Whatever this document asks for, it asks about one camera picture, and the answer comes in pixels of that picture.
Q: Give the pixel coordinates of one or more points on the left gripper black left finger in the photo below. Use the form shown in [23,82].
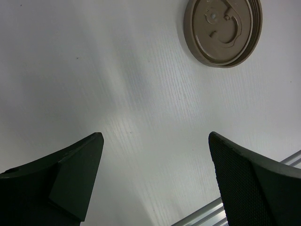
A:
[54,190]

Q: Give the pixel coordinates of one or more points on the brown round lid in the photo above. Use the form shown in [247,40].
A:
[222,33]

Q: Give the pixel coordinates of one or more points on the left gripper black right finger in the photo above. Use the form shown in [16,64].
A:
[254,188]

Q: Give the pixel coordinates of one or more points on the aluminium mounting rail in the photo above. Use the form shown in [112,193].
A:
[207,212]

